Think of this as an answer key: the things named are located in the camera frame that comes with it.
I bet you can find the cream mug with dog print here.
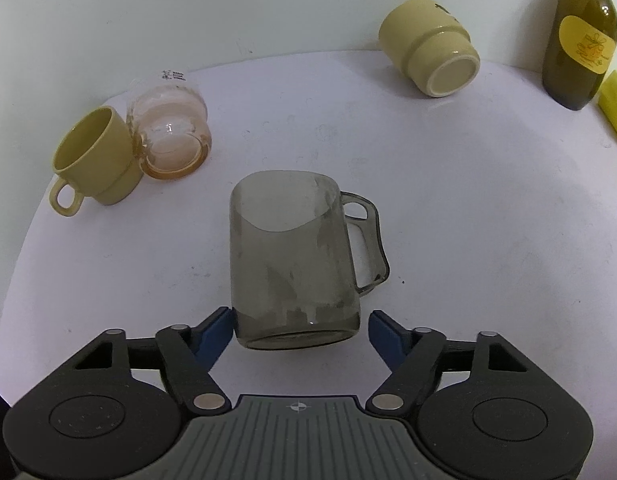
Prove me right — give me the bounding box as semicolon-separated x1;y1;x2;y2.
378;0;481;98

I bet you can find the pink tinted glass cup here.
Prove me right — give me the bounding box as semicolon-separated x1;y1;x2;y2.
126;68;212;180

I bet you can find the smoky grey glass mug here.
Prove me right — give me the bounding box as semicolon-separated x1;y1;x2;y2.
229;170;389;351

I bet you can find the olive yellow ceramic cup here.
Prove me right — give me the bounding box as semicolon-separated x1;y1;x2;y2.
49;106;144;217

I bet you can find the dark green wine bottle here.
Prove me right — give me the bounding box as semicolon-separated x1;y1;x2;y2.
541;0;617;110

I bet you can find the yellow tissue pack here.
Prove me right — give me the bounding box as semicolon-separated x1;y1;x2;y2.
597;70;617;134

